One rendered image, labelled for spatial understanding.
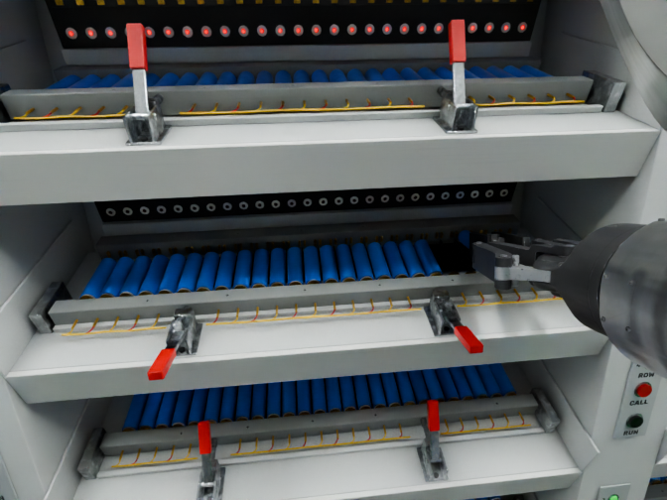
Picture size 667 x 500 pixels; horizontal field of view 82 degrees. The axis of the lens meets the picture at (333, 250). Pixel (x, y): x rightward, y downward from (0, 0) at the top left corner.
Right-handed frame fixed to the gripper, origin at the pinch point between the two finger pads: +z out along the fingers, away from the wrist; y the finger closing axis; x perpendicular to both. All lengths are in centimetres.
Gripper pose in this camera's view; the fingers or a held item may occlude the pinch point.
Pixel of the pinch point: (496, 247)
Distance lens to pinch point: 46.1
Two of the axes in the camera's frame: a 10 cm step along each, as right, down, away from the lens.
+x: 0.3, 9.9, 1.3
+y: -10.0, 0.4, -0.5
